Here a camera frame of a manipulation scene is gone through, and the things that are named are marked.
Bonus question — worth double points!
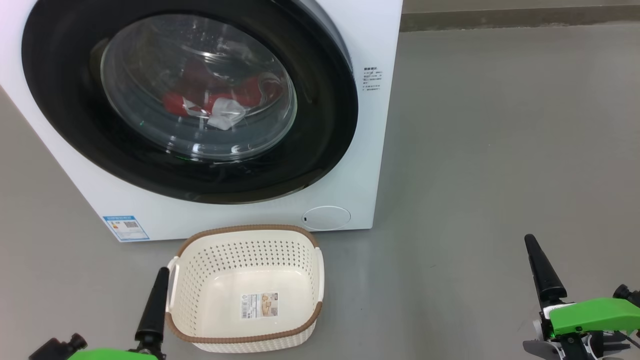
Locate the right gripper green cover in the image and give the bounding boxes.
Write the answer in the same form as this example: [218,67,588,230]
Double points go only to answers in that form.
[524,234,640,360]

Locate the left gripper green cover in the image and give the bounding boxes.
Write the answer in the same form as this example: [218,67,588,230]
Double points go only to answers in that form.
[67,267,171,360]

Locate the red and white garment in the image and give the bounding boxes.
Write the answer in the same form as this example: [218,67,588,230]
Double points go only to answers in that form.
[162,57,286,132]

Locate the black round glass washer door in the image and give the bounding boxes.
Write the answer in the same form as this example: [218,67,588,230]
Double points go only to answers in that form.
[21,0,359,205]

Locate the cream basket with brown rim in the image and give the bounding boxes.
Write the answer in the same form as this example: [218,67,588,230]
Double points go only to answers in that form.
[165,224,325,354]

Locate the white printed label sticker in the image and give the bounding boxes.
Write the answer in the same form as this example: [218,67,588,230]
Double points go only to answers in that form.
[241,292,279,320]

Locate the white front-load washing machine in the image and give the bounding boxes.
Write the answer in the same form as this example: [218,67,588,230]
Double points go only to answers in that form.
[0,0,404,243]

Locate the blue energy label sticker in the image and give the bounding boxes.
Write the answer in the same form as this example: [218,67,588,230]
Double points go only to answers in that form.
[102,215,150,242]

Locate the small printed text label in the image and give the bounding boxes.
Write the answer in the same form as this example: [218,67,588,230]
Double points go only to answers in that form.
[363,66,384,92]

